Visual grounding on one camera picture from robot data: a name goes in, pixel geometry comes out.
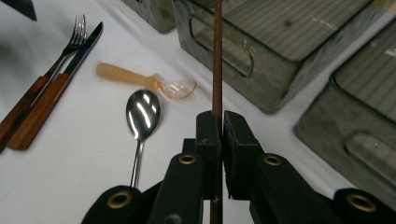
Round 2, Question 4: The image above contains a wooden-handled steel fork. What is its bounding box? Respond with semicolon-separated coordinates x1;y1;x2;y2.
0;13;88;154

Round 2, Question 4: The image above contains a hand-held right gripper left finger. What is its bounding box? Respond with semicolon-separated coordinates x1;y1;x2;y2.
195;110;223;201

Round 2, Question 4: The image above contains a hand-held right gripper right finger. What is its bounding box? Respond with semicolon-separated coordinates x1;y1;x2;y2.
222;109;265;201

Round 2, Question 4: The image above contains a long steel spoon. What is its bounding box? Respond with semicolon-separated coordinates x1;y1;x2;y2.
125;89;163;189

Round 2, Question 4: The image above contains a smoky transparent plastic bin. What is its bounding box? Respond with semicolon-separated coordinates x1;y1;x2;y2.
293;18;396;213
172;0;375;115
120;0;177;35

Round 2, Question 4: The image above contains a translucent orange baby spoon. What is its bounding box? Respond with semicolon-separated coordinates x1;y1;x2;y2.
94;61;198;101

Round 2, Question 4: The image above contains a dark wooden chopstick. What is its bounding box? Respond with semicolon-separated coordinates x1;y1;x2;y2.
209;0;224;224

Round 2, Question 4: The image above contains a wooden-handled steel knife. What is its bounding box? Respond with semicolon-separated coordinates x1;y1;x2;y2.
6;21;105;152

